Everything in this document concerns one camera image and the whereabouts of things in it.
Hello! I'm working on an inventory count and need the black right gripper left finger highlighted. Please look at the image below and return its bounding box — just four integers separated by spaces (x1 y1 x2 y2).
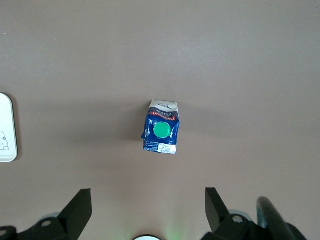
0 188 93 240

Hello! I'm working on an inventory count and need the blue milk carton green cap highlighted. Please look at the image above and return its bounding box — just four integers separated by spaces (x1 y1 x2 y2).
141 99 181 155

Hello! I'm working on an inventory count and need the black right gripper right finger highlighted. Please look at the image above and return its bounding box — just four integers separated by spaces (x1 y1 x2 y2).
201 187 288 240

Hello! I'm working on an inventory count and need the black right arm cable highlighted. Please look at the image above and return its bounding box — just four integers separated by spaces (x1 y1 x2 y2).
256 196 307 240

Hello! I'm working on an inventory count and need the cream tray with bear print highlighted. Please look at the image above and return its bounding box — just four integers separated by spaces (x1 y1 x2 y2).
0 92 19 163

